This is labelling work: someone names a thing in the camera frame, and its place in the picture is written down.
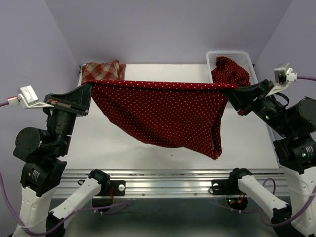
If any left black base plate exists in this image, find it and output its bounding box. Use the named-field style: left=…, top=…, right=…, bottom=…
left=96, top=180, right=126, bottom=198

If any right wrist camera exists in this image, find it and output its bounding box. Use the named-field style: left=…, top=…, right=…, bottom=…
left=267, top=63, right=297, bottom=96

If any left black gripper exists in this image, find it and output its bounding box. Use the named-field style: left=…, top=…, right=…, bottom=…
left=45, top=79, right=94, bottom=152

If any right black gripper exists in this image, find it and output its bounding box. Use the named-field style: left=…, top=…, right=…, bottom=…
left=222, top=77, right=293, bottom=135

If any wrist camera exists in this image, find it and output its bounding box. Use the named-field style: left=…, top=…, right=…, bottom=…
left=7, top=85, right=53, bottom=109
left=267, top=63, right=297, bottom=96

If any white plastic basket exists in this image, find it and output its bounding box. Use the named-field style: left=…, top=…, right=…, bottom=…
left=205, top=50, right=282, bottom=168

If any red plaid skirt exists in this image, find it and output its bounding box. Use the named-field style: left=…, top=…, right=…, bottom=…
left=81, top=60, right=126, bottom=83

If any aluminium mounting rail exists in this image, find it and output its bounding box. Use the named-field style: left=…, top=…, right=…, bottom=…
left=53, top=168, right=289, bottom=199

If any red polka dot skirt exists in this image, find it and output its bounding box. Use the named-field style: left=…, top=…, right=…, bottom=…
left=211, top=56, right=251, bottom=86
left=91, top=80, right=235, bottom=159

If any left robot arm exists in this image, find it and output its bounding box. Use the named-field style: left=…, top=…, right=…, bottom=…
left=8, top=84, right=110, bottom=237

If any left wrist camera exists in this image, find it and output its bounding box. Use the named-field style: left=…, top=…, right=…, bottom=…
left=7, top=85, right=53, bottom=109

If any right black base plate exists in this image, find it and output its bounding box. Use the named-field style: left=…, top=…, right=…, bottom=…
left=208, top=179, right=243, bottom=196

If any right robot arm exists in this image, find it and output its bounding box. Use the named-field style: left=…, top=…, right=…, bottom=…
left=223, top=80, right=316, bottom=237

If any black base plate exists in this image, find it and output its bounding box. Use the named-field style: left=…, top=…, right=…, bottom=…
left=96, top=180, right=126, bottom=198
left=208, top=179, right=243, bottom=196

